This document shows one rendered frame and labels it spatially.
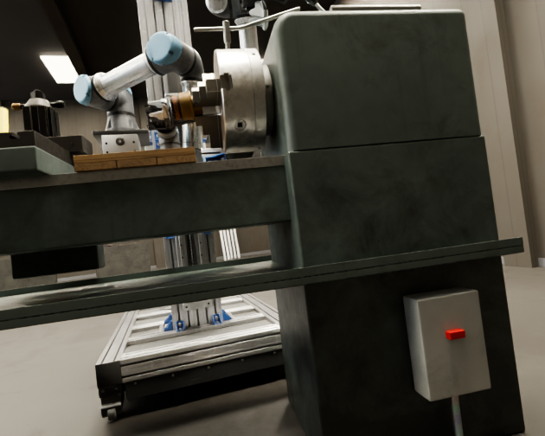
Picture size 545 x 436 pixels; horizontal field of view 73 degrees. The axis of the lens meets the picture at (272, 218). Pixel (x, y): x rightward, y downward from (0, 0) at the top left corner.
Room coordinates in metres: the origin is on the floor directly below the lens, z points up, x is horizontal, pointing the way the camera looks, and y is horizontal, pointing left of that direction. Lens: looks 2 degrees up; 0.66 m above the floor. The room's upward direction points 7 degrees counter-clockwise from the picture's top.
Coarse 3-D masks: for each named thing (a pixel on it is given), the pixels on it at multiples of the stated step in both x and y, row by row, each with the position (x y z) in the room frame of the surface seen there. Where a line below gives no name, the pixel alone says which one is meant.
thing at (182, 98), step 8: (176, 96) 1.12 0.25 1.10; (184, 96) 1.11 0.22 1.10; (192, 96) 1.13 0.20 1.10; (176, 104) 1.11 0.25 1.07; (184, 104) 1.11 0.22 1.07; (192, 104) 1.11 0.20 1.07; (176, 112) 1.11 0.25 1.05; (184, 112) 1.12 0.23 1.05; (192, 112) 1.12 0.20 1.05; (200, 112) 1.14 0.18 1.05; (184, 120) 1.15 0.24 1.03
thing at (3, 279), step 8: (0, 264) 6.83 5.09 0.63; (8, 264) 6.88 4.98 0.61; (0, 272) 6.82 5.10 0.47; (8, 272) 6.87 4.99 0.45; (0, 280) 6.82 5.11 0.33; (8, 280) 6.87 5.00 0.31; (16, 280) 6.94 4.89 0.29; (24, 280) 6.99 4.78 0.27; (32, 280) 7.05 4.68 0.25; (40, 280) 7.11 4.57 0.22; (48, 280) 7.18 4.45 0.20; (56, 280) 7.41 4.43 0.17; (0, 288) 6.81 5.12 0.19; (8, 288) 6.87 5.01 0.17; (16, 288) 6.93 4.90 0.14
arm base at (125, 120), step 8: (112, 112) 1.61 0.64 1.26; (120, 112) 1.61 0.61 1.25; (128, 112) 1.63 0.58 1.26; (112, 120) 1.61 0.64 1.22; (120, 120) 1.61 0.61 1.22; (128, 120) 1.62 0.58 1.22; (112, 128) 1.59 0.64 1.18; (120, 128) 1.59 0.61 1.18; (128, 128) 1.61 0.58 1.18; (136, 128) 1.64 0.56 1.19
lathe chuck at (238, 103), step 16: (240, 48) 1.10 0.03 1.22; (224, 64) 1.03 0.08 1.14; (240, 64) 1.03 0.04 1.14; (240, 80) 1.02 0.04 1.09; (224, 96) 1.02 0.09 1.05; (240, 96) 1.02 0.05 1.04; (224, 112) 1.03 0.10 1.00; (240, 112) 1.04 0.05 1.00; (224, 128) 1.06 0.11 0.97; (224, 144) 1.14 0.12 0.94; (240, 144) 1.12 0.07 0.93
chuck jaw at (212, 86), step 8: (208, 80) 1.03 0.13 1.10; (216, 80) 1.03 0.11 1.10; (224, 80) 1.02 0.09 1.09; (200, 88) 1.07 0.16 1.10; (208, 88) 1.03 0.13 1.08; (216, 88) 1.03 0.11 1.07; (200, 96) 1.07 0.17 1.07; (208, 96) 1.06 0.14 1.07; (216, 96) 1.06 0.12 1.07; (200, 104) 1.10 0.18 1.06; (208, 104) 1.11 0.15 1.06; (216, 104) 1.12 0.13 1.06
